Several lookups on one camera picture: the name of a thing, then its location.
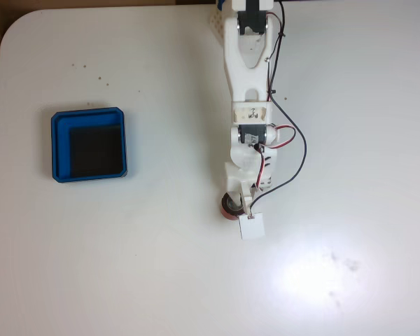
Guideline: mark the blue square box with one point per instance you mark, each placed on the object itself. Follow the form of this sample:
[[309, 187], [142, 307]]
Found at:
[[61, 147]]

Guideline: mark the handwritten masking tape label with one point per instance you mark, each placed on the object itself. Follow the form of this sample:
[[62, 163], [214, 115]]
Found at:
[[245, 113]]

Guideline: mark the red tape roll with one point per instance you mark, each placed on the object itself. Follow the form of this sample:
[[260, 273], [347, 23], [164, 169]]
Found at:
[[227, 210]]

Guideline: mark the blue clamp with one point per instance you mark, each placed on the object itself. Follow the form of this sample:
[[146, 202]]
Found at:
[[220, 4]]

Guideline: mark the white perforated base plate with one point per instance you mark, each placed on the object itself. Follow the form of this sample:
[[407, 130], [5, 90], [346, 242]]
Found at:
[[217, 24]]

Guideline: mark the silver gripper camera box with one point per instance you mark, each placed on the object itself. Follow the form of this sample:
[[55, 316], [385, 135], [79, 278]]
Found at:
[[252, 227]]

